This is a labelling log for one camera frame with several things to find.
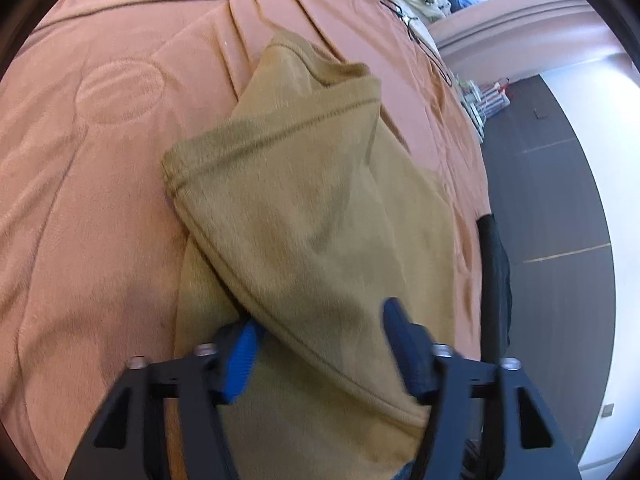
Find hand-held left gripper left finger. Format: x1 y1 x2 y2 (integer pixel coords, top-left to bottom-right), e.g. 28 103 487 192
65 320 266 480

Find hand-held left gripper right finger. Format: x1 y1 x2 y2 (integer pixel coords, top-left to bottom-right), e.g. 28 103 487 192
382 297 583 480

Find tan printed t-shirt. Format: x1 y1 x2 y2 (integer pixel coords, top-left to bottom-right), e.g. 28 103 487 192
161 29 483 476

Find black folded clothes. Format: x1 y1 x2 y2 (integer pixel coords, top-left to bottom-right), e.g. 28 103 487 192
475 212 513 461

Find orange blanket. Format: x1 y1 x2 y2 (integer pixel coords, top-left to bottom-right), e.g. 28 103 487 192
0 0 493 480

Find white nightstand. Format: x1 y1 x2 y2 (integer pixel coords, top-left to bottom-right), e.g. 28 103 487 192
455 77 486 143

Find red white bag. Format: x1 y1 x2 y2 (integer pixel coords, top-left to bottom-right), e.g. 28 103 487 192
480 77 511 113

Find pink curtain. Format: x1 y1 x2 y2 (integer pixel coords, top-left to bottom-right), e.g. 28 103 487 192
427 0 618 78

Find thin black cord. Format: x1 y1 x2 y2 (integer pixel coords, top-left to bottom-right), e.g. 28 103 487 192
375 0 453 88

